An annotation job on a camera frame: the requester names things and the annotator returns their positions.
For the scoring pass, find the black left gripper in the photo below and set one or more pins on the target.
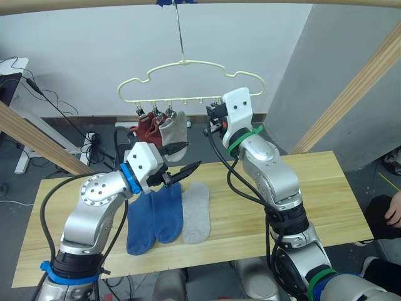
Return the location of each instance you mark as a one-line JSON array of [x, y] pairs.
[[164, 180]]

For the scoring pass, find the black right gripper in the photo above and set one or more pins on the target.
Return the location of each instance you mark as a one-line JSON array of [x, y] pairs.
[[221, 111]]

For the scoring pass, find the blue sock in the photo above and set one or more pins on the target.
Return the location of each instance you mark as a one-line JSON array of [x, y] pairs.
[[139, 225], [167, 213]]

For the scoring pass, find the light grey sock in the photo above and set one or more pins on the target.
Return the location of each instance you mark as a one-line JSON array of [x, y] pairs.
[[175, 128], [195, 213]]

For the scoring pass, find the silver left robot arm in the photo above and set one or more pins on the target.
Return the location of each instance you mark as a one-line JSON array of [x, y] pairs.
[[94, 191]]

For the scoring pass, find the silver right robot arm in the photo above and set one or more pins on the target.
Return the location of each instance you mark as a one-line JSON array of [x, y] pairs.
[[269, 169]]

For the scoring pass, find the green right forearm band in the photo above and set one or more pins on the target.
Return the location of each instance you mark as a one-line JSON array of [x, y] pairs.
[[316, 280]]

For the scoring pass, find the blue left forearm band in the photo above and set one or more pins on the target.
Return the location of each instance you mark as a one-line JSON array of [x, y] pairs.
[[72, 280]]

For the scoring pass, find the metal hanger clip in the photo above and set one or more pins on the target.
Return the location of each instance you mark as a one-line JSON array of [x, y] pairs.
[[215, 103], [156, 113], [140, 113], [170, 113]]

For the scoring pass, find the cream plastic clip hanger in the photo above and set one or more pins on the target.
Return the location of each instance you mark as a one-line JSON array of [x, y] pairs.
[[185, 62]]

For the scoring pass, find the metal hanger hook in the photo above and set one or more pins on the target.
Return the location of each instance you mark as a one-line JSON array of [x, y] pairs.
[[179, 31]]

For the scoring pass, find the person's bare hand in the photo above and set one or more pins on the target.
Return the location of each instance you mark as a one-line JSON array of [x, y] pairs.
[[394, 210]]

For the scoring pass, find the green right wrist tie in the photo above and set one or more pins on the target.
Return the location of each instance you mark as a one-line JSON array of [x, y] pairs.
[[238, 144]]

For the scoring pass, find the red sock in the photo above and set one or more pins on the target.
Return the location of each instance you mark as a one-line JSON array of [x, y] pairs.
[[141, 128], [153, 133]]

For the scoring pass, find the white power strip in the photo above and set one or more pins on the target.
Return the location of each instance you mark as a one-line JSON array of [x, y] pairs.
[[86, 150]]

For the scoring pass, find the blue tape strip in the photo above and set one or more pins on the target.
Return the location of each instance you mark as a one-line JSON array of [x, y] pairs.
[[163, 2]]

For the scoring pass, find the grey rounded shape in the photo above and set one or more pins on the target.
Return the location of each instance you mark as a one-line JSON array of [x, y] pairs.
[[172, 285]]

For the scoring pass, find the black white sneaker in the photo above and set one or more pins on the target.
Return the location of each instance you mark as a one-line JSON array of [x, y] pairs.
[[391, 163], [369, 265]]

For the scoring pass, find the black flat screen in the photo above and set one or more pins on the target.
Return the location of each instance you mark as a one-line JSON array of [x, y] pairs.
[[7, 91]]

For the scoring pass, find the white desk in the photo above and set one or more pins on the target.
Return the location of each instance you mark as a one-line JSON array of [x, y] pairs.
[[18, 66]]

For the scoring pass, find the person's black trouser leg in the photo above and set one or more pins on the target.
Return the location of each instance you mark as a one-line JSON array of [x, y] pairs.
[[379, 219], [385, 276]]

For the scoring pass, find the horizontal wooden beam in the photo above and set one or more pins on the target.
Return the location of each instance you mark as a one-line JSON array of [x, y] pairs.
[[31, 7]]

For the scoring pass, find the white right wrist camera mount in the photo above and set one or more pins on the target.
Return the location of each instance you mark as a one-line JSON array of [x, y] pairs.
[[238, 103]]

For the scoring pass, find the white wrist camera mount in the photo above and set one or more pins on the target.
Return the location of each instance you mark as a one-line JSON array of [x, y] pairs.
[[141, 160], [238, 103]]

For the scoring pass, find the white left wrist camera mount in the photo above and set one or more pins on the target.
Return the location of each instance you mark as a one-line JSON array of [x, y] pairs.
[[141, 160]]

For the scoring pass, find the slanted wooden post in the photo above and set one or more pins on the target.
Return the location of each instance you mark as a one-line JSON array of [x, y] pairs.
[[344, 94], [31, 135]]

